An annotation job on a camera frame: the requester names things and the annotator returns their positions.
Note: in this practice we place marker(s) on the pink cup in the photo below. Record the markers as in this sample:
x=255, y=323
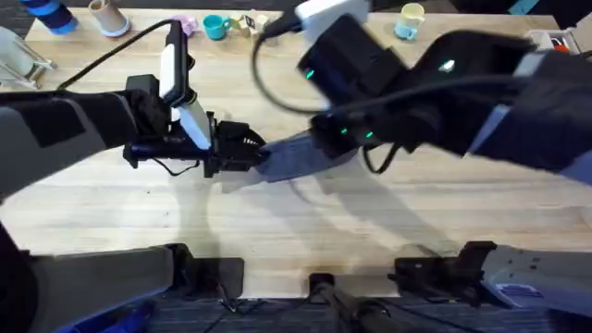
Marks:
x=188, y=24

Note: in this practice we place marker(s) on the teal cup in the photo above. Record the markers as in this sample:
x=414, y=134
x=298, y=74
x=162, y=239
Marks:
x=213, y=27

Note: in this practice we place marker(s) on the left wrist upright plate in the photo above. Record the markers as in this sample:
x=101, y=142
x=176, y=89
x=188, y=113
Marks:
x=194, y=125

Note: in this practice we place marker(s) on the heap of toy blocks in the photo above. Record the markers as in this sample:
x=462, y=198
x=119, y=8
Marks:
x=250, y=24

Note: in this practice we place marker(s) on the clear plastic stand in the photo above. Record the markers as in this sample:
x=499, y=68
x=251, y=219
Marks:
x=18, y=57

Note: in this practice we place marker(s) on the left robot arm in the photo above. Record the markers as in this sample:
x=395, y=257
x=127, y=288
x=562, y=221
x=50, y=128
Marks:
x=46, y=129

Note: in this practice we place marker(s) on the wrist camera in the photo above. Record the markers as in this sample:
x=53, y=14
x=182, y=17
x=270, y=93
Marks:
x=328, y=14
x=167, y=69

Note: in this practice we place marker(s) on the black stand post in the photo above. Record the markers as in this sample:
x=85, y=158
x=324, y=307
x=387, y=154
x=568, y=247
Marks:
x=340, y=300

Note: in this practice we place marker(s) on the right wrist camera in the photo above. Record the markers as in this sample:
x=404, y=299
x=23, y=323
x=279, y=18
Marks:
x=328, y=14

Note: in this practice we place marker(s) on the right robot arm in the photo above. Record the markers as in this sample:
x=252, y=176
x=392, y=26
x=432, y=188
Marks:
x=546, y=115

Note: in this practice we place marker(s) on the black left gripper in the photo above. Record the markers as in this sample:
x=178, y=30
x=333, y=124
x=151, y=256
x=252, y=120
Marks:
x=148, y=150

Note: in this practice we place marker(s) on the box of small tools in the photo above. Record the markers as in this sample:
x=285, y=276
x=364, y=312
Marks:
x=552, y=41

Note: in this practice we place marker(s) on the blue striped cylinder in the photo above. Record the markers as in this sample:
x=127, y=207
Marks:
x=51, y=14

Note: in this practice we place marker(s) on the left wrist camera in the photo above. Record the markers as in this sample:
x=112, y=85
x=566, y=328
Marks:
x=167, y=69

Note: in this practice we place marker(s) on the beige cup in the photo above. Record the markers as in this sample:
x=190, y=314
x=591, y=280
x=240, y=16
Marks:
x=108, y=18

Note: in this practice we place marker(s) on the blue-grey soft zip bag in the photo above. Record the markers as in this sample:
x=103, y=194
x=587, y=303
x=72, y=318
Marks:
x=291, y=159

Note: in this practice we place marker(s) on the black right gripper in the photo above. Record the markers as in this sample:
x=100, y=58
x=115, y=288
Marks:
x=356, y=69

